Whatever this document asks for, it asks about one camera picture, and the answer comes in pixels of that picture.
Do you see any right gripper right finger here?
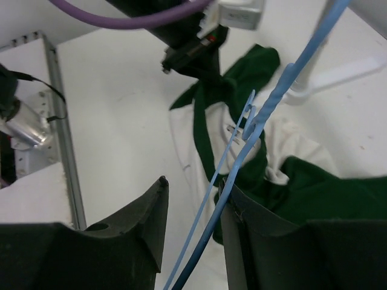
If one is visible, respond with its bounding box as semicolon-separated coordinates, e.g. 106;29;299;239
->
221;185;301;289

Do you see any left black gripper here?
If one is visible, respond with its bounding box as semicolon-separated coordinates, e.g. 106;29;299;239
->
108;0;229;82

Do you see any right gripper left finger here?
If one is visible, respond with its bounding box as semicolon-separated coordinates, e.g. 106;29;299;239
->
85;176;169;273

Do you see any light blue hanger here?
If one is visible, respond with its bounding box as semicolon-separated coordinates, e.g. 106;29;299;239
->
163;0;351;290

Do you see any white metal clothes rack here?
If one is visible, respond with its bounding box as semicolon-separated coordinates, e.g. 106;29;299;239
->
284;0;387;106

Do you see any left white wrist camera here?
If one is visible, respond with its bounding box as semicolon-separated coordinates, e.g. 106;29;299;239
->
197;0;266;38

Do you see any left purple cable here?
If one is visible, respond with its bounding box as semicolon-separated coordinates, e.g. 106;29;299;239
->
50;0;211;31

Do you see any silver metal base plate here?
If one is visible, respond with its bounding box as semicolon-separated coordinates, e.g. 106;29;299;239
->
1;31;86;230

